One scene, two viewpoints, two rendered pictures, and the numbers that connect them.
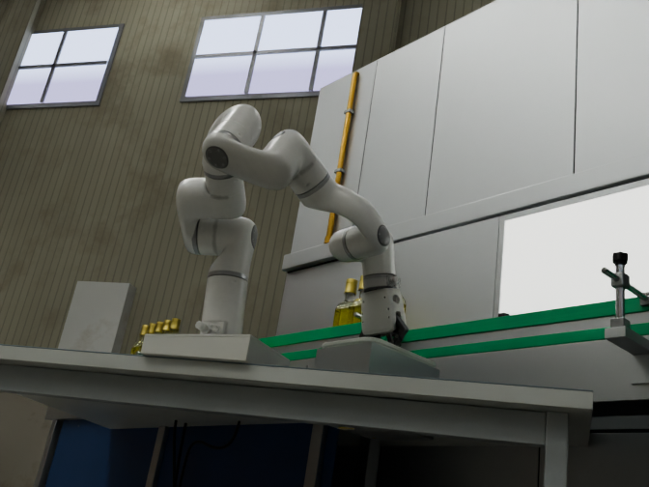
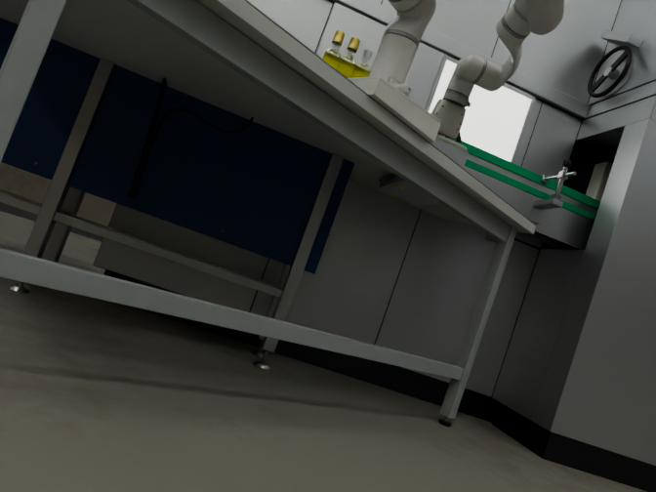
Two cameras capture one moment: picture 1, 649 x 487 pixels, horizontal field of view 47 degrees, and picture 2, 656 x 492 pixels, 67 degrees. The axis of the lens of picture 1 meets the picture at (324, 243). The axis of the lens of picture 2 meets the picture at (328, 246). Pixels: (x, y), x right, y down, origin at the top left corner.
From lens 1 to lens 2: 1.69 m
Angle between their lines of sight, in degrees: 62
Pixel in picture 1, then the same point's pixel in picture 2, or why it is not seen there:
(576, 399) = (531, 227)
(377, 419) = (459, 206)
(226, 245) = (422, 15)
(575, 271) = (477, 122)
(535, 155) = (473, 24)
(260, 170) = (551, 17)
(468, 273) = (412, 80)
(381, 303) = (458, 117)
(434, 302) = not seen: hidden behind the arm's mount
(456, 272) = not seen: hidden behind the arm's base
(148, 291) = not seen: outside the picture
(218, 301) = (406, 66)
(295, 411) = (428, 184)
